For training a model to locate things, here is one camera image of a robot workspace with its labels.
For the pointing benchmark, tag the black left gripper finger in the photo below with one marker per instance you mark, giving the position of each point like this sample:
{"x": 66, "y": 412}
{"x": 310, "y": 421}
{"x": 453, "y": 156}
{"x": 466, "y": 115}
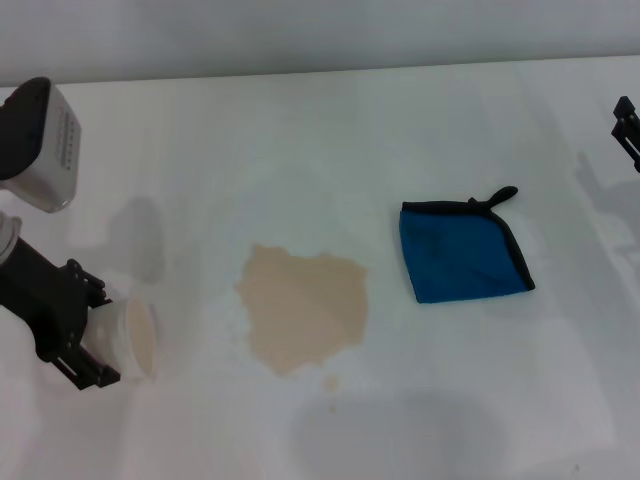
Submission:
{"x": 85, "y": 372}
{"x": 97, "y": 290}

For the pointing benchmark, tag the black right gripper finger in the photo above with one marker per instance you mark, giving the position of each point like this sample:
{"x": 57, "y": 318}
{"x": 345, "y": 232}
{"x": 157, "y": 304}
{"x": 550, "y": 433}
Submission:
{"x": 629, "y": 127}

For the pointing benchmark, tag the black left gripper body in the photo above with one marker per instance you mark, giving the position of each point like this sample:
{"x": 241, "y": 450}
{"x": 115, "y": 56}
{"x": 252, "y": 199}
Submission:
{"x": 45, "y": 305}

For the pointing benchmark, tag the white paper cup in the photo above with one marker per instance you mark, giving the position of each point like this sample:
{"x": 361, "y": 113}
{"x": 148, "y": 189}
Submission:
{"x": 135, "y": 332}

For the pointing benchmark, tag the blue rag with black trim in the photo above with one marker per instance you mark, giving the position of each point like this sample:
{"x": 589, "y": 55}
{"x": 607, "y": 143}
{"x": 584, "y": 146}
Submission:
{"x": 460, "y": 255}

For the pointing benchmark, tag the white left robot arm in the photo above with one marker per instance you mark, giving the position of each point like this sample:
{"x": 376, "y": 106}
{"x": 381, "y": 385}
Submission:
{"x": 7, "y": 235}

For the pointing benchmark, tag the large brown water stain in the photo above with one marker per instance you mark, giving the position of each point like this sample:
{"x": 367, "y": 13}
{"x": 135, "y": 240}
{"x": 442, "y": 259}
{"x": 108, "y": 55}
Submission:
{"x": 305, "y": 310}

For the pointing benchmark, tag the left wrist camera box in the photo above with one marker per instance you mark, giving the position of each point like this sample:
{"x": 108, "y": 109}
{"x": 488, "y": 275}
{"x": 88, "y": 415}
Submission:
{"x": 45, "y": 145}

